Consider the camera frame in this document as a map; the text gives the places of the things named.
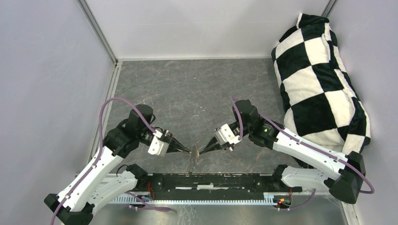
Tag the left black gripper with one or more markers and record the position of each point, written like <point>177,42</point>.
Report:
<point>175,146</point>

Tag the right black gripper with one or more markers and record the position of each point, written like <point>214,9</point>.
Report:
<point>210,146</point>

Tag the metal keyring plate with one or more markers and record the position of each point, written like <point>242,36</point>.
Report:
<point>194,157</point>

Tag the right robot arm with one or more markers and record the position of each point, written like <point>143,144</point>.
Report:
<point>340,174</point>

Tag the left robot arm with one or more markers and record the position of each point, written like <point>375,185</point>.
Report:
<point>85,196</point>

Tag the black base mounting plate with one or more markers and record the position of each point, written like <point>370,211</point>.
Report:
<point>211,186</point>

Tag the black white checkered blanket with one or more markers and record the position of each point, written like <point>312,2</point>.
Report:
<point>319,101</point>

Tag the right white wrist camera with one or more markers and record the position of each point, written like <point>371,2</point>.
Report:
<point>227,135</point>

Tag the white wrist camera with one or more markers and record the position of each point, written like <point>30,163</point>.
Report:
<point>160,143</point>
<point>227,135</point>

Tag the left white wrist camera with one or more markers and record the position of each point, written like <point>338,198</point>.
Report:
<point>160,143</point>

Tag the white slotted cable duct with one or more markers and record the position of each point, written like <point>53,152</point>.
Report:
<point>266,200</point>

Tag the red wired circuit board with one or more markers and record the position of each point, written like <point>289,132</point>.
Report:
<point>284,202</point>

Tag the aluminium frame rail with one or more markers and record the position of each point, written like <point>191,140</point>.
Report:
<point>97,30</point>

